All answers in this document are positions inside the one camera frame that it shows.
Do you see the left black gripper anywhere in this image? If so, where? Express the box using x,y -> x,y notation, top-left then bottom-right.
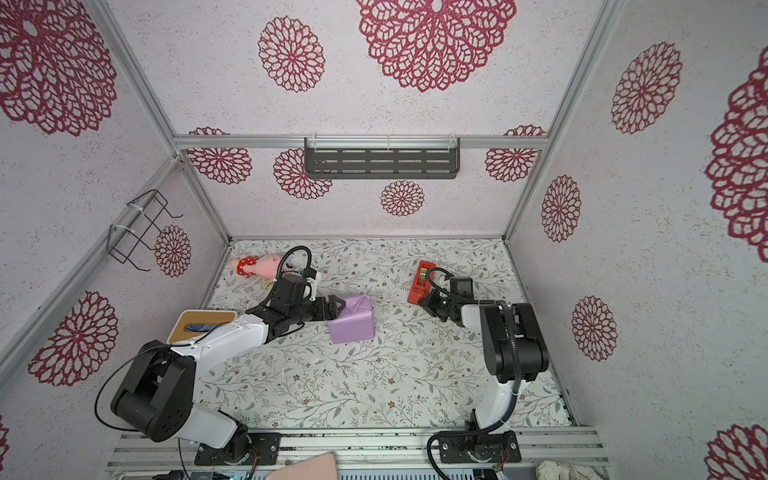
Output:
290,293 -> 345,325

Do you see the pink wrapping paper sheet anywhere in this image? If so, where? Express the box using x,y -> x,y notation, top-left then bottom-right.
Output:
327,295 -> 376,344

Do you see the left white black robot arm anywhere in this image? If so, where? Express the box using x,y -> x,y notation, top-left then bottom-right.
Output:
110,245 -> 346,462

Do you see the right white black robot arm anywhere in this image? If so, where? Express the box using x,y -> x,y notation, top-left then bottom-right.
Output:
415,264 -> 550,434

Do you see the white wooden tissue box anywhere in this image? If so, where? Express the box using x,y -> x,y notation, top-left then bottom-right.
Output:
167,309 -> 238,344

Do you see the red tape dispenser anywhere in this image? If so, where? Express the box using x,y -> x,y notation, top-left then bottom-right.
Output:
407,261 -> 436,305

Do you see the pink plush toy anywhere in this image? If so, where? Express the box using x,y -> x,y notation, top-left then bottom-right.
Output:
230,254 -> 282,281

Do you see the pink cloth at bottom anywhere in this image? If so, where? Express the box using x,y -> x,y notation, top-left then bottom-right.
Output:
266,452 -> 339,480

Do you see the white cloth bottom right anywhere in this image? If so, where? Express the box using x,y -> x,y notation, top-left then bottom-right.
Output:
535,460 -> 606,480

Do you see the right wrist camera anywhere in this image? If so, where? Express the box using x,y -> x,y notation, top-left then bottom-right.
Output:
449,276 -> 474,298

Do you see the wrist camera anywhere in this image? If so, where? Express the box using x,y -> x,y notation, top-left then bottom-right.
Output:
303,267 -> 319,302
449,276 -> 474,298

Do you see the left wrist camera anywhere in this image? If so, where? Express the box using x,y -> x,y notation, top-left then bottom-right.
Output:
303,267 -> 319,302

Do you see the grey wall shelf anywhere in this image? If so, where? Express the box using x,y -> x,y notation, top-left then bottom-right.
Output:
304,137 -> 461,180

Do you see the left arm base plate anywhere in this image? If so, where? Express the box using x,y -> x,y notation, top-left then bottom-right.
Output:
194,432 -> 281,466

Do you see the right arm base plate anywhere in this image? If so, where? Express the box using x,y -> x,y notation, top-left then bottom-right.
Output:
438,430 -> 522,464

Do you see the black wire wall rack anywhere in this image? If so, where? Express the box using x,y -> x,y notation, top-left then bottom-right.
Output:
105,189 -> 182,272

